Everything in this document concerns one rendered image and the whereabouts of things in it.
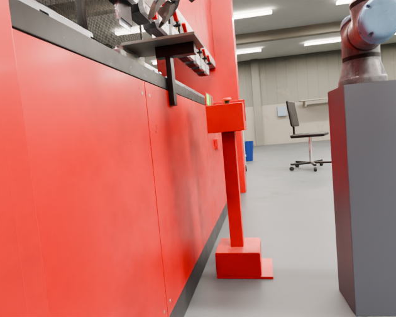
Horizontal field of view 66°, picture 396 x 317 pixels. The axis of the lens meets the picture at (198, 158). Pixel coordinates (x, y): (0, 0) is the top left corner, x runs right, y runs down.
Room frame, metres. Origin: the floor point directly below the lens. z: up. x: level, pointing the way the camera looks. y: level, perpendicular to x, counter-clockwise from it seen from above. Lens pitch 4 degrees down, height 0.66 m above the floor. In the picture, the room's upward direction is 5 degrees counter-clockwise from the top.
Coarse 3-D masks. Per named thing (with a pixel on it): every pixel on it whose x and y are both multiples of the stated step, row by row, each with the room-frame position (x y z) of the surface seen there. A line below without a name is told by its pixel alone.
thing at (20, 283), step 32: (0, 0) 0.30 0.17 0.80; (0, 32) 0.29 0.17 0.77; (0, 64) 0.29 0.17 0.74; (0, 96) 0.28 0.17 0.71; (0, 128) 0.28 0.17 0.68; (0, 160) 0.27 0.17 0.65; (0, 192) 0.27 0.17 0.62; (32, 192) 0.30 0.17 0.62; (0, 224) 0.26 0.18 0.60; (32, 224) 0.30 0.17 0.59; (0, 256) 0.26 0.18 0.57; (32, 256) 0.29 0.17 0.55; (0, 288) 0.25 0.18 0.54; (32, 288) 0.29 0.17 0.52
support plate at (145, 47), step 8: (192, 32) 1.05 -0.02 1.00; (136, 40) 1.09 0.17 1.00; (144, 40) 1.08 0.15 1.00; (152, 40) 1.08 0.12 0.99; (160, 40) 1.08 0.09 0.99; (168, 40) 1.09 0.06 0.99; (176, 40) 1.10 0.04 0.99; (184, 40) 1.10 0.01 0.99; (192, 40) 1.11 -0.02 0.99; (200, 40) 1.14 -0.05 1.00; (128, 48) 1.14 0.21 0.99; (136, 48) 1.15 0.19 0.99; (144, 48) 1.16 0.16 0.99; (152, 48) 1.17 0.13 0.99; (144, 56) 1.26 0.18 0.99
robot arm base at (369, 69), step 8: (352, 56) 1.04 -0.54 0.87; (360, 56) 1.02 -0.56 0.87; (368, 56) 1.01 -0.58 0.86; (376, 56) 1.02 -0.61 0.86; (344, 64) 1.07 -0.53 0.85; (352, 64) 1.04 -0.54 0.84; (360, 64) 1.02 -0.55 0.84; (368, 64) 1.01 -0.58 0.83; (376, 64) 1.01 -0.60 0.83; (344, 72) 1.06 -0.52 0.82; (352, 72) 1.04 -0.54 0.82; (360, 72) 1.01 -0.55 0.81; (368, 72) 1.00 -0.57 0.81; (376, 72) 1.00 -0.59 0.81; (384, 72) 1.03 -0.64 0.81; (344, 80) 1.05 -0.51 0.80; (352, 80) 1.02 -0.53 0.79; (360, 80) 1.01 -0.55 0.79; (368, 80) 1.00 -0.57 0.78; (376, 80) 1.00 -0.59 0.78; (384, 80) 1.01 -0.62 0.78
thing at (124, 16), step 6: (114, 0) 1.15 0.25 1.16; (120, 0) 1.15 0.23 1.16; (120, 6) 1.15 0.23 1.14; (126, 6) 1.20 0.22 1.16; (120, 12) 1.14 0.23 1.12; (126, 12) 1.20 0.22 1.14; (120, 18) 1.15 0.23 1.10; (126, 18) 1.19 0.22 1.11; (120, 24) 1.15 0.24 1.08; (126, 24) 1.21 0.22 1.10; (132, 24) 1.24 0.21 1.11
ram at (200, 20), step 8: (184, 0) 2.07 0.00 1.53; (200, 0) 2.67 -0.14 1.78; (208, 0) 3.15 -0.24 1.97; (184, 8) 2.05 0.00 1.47; (192, 8) 2.32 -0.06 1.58; (200, 8) 2.64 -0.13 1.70; (208, 8) 3.11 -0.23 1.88; (184, 16) 2.03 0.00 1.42; (192, 16) 2.29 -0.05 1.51; (200, 16) 2.61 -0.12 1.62; (208, 16) 3.06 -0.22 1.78; (192, 24) 2.27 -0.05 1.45; (200, 24) 2.58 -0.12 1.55; (208, 24) 3.02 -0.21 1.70; (200, 32) 2.54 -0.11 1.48; (208, 32) 2.98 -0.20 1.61; (208, 40) 2.93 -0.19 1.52; (208, 48) 2.89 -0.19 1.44
